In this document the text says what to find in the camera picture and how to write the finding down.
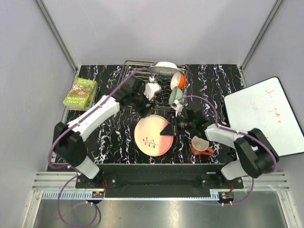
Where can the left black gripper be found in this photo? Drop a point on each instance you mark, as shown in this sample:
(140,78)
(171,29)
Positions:
(143,110)

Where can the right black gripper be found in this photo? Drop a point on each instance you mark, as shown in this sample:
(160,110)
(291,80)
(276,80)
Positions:
(168,130)

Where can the pink cream floral plate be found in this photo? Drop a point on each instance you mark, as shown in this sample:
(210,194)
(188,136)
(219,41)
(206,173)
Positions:
(147,136)

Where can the chrome wire dish rack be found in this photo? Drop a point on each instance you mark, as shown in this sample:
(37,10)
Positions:
(157,78)

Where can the orange mug white inside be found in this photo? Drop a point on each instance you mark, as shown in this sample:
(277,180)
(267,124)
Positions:
(200,147)

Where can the pale green bowl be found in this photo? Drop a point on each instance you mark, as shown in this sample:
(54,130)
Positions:
(176,94)

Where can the white grey-rimmed plate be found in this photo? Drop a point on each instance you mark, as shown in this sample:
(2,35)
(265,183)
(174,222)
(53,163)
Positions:
(164,68)

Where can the orange bowl white inside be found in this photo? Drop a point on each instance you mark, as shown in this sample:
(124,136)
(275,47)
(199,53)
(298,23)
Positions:
(178,80)

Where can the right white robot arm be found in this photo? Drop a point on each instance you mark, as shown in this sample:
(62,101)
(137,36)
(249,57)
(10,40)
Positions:
(256,155)

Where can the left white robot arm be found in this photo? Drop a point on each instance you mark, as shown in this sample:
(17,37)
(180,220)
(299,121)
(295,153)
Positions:
(69,139)

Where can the green paperback book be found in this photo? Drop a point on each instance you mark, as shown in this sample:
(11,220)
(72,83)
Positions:
(81,95)

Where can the whiteboard with red scribbles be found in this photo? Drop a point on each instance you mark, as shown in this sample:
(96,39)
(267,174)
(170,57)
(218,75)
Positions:
(265,106)

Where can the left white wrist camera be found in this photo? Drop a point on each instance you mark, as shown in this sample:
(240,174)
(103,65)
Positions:
(151,88)

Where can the aluminium cable duct rail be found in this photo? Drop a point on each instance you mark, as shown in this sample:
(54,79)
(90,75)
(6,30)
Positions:
(141,194)

